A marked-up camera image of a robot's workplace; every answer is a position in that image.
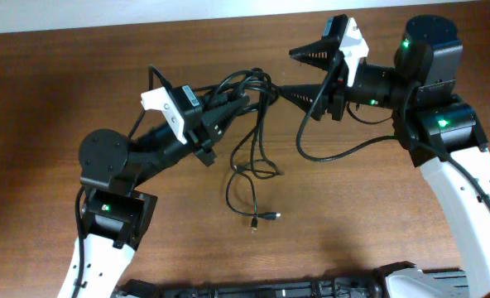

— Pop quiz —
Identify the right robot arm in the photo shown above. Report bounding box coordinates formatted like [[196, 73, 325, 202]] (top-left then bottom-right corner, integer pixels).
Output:
[[282, 15, 490, 297]]

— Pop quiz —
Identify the thin black cable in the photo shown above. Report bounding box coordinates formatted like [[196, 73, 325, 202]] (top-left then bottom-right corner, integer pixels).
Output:
[[224, 103, 286, 233]]

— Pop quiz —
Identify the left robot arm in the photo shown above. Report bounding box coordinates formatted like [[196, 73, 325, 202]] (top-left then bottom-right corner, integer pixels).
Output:
[[59, 87, 257, 297]]

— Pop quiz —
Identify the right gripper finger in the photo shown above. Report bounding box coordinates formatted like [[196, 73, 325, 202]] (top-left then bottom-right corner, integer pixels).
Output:
[[280, 84, 326, 121], [289, 38, 336, 70]]

